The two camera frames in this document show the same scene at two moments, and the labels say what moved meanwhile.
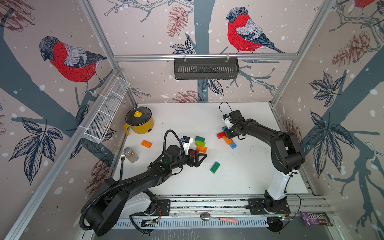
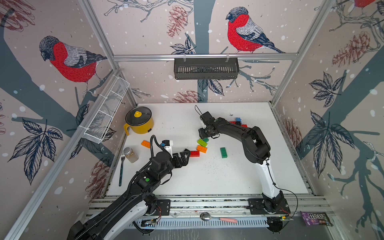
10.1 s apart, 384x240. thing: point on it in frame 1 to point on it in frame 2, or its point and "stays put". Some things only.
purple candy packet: [316, 219] stays put
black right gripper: [227, 133] to [201, 133]
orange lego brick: [146, 144] stays put
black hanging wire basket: [204, 70] stays put
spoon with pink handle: [206, 216] stays put
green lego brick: [214, 168] to [223, 152]
